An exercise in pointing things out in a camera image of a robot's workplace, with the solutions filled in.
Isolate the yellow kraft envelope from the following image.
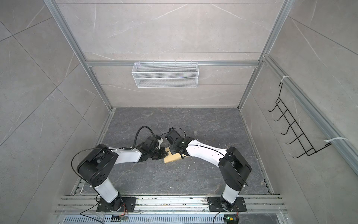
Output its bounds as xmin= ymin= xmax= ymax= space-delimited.
xmin=164 ymin=147 xmax=181 ymax=164

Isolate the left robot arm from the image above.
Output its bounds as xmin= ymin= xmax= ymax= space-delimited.
xmin=76 ymin=137 xmax=168 ymax=204

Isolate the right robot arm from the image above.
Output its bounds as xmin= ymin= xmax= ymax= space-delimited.
xmin=165 ymin=134 xmax=252 ymax=210

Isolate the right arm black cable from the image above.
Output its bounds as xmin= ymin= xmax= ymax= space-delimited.
xmin=159 ymin=127 xmax=227 ymax=157

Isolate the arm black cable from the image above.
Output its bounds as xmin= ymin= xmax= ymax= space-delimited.
xmin=159 ymin=127 xmax=227 ymax=157
xmin=70 ymin=125 xmax=157 ymax=180

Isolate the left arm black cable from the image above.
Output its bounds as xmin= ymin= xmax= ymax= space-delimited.
xmin=70 ymin=125 xmax=157 ymax=180

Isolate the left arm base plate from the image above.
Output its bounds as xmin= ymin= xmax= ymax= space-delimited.
xmin=96 ymin=197 xmax=137 ymax=213

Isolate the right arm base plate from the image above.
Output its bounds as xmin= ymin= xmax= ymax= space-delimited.
xmin=207 ymin=197 xmax=247 ymax=212

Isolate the white wire mesh basket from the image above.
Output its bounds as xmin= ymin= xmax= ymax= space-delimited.
xmin=131 ymin=62 xmax=200 ymax=88

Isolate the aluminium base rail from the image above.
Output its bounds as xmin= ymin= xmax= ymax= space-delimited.
xmin=53 ymin=195 xmax=292 ymax=224

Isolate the black wire hook rack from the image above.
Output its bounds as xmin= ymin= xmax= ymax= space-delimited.
xmin=268 ymin=83 xmax=332 ymax=159

